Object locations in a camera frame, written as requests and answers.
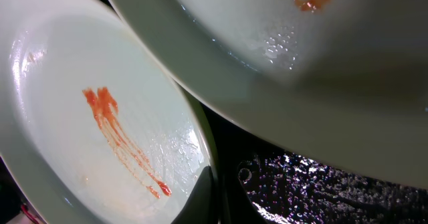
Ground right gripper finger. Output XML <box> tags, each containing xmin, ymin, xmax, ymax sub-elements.
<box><xmin>172</xmin><ymin>166</ymin><xmax>216</xmax><ymax>224</ymax></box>

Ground light blue plate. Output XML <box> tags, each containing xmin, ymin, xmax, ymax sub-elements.
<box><xmin>109</xmin><ymin>0</ymin><xmax>427</xmax><ymax>189</ymax></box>
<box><xmin>1</xmin><ymin>0</ymin><xmax>217</xmax><ymax>223</ymax></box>

